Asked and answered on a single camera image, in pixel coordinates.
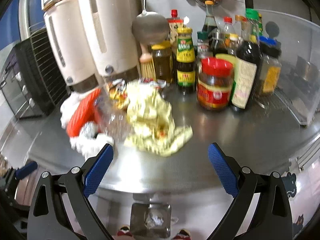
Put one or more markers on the left red white slipper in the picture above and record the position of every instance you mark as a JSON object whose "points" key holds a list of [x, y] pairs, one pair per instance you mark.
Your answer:
{"points": [[124, 231]]}

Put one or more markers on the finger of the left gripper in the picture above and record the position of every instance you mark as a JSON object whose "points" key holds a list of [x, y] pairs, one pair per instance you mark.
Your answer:
{"points": [[26, 170]]}

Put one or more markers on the blue-lid spice jar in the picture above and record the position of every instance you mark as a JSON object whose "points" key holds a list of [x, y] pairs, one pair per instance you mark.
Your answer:
{"points": [[269, 72]]}

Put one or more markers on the right white grain dispenser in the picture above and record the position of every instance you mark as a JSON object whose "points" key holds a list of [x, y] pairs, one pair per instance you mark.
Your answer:
{"points": [[107, 24]]}

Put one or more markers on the orange-cap dark vinegar bottle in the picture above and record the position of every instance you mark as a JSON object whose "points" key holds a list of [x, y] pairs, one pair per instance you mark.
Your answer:
{"points": [[210, 25]]}

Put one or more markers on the small straw brush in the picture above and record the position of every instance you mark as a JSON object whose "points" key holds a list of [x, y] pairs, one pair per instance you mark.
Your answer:
{"points": [[146, 63]]}

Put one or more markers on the black cat sticker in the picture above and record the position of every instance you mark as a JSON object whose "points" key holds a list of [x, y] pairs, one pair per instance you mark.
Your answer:
{"points": [[298, 225], [289, 182]]}

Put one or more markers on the square grey trash bin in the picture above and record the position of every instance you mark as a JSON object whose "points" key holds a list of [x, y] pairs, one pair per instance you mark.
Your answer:
{"points": [[138, 216]]}

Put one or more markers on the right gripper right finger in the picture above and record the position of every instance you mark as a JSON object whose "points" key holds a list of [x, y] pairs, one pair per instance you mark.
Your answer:
{"points": [[272, 218]]}

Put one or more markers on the left white grain dispenser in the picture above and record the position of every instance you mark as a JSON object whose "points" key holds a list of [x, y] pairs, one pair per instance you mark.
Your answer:
{"points": [[70, 47]]}

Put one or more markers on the yellow panda snack wrapper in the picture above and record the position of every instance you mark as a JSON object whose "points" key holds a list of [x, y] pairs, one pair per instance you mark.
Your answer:
{"points": [[117, 93]]}

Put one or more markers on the red white slipper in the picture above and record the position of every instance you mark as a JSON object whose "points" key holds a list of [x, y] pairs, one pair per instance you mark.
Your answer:
{"points": [[124, 231], [182, 235]]}

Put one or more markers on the yellow-label sauce bottle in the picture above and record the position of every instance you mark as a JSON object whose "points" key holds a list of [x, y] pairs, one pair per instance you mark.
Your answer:
{"points": [[185, 57]]}

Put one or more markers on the lower black cat sticker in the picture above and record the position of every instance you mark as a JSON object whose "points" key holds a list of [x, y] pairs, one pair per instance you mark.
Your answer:
{"points": [[298, 225]]}

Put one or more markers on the white grain dispenser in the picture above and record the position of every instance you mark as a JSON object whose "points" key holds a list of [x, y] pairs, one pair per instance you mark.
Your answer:
{"points": [[70, 47], [107, 24]]}

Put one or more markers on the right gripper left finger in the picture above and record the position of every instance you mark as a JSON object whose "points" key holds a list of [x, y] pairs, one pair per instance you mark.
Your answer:
{"points": [[48, 218]]}

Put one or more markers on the green-cap bottle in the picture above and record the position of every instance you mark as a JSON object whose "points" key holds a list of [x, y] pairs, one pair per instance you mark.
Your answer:
{"points": [[260, 24]]}

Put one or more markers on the white plastic bag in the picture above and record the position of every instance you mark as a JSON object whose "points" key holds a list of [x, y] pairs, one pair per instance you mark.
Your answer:
{"points": [[69, 106]]}

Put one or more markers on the dark soy sauce bottle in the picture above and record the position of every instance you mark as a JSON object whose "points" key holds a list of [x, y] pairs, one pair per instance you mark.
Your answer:
{"points": [[248, 62]]}

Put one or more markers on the crushed clear plastic bottle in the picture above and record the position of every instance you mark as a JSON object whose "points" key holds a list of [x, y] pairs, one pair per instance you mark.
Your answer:
{"points": [[111, 120]]}

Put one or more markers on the red-lid chili sauce jar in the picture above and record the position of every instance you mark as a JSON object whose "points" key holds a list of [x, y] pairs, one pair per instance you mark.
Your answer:
{"points": [[214, 84]]}

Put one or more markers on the red-cap clear bottle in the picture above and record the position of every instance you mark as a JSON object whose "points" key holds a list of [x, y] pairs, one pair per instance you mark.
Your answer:
{"points": [[228, 29]]}

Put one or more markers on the small green-lid spice shaker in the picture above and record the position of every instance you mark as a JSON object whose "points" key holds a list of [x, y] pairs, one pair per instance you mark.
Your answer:
{"points": [[202, 43]]}

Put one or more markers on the yellow-lid oil jar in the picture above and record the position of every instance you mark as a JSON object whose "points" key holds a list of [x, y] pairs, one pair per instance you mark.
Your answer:
{"points": [[161, 55]]}

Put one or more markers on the right red white slipper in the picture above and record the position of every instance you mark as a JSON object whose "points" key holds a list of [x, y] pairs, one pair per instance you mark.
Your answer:
{"points": [[182, 235]]}

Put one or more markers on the silver foil ball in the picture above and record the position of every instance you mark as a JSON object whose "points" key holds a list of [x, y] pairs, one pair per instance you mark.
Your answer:
{"points": [[154, 219]]}

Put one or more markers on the red-cap seasoning bottle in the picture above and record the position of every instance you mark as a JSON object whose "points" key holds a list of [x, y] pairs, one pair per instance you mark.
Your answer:
{"points": [[174, 22]]}

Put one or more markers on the yellow paper wrapper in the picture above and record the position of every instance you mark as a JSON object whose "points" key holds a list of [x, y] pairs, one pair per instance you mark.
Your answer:
{"points": [[150, 116]]}

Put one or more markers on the red white snack wrapper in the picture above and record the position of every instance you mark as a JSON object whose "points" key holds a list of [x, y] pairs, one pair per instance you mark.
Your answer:
{"points": [[157, 84]]}

